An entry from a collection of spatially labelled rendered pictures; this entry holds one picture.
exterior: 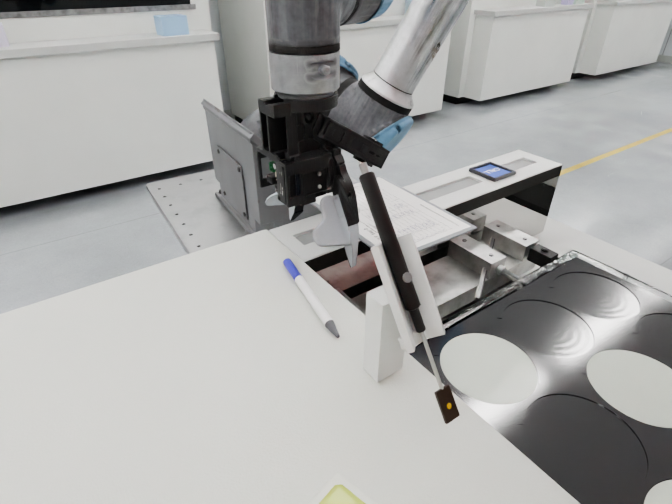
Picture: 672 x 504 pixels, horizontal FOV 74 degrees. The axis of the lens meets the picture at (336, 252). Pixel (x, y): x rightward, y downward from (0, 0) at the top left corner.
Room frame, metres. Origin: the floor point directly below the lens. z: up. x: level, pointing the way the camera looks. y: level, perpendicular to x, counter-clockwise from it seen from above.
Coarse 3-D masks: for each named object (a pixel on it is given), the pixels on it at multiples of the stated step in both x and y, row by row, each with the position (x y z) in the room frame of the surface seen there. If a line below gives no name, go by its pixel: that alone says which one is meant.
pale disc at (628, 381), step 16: (608, 352) 0.36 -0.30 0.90; (624, 352) 0.36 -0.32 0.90; (592, 368) 0.33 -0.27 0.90; (608, 368) 0.33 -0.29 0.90; (624, 368) 0.33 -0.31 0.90; (640, 368) 0.33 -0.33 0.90; (656, 368) 0.33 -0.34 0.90; (592, 384) 0.31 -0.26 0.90; (608, 384) 0.31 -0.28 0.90; (624, 384) 0.31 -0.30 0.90; (640, 384) 0.31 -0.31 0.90; (656, 384) 0.31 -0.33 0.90; (608, 400) 0.29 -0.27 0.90; (624, 400) 0.29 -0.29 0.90; (640, 400) 0.29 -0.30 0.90; (656, 400) 0.29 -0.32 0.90; (640, 416) 0.27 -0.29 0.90; (656, 416) 0.27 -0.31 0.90
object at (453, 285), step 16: (448, 256) 0.58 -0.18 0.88; (432, 272) 0.54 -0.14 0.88; (448, 272) 0.54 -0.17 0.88; (464, 272) 0.54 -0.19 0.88; (512, 272) 0.56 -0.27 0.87; (432, 288) 0.50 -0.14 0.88; (448, 288) 0.50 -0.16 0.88; (464, 288) 0.50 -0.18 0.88; (448, 304) 0.47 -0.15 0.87; (464, 304) 0.50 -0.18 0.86
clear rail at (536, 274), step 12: (552, 264) 0.53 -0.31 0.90; (528, 276) 0.50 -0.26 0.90; (540, 276) 0.50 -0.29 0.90; (504, 288) 0.47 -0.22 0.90; (516, 288) 0.47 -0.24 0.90; (480, 300) 0.45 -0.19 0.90; (492, 300) 0.45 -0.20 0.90; (468, 312) 0.42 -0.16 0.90; (444, 324) 0.40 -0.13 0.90; (456, 324) 0.41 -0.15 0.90
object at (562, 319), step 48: (528, 288) 0.47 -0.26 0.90; (576, 288) 0.48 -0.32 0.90; (624, 288) 0.48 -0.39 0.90; (528, 336) 0.38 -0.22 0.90; (576, 336) 0.38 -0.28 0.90; (624, 336) 0.38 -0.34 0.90; (576, 384) 0.31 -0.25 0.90; (528, 432) 0.26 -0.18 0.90; (576, 432) 0.26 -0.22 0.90; (624, 432) 0.26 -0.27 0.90; (576, 480) 0.21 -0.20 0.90; (624, 480) 0.21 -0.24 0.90
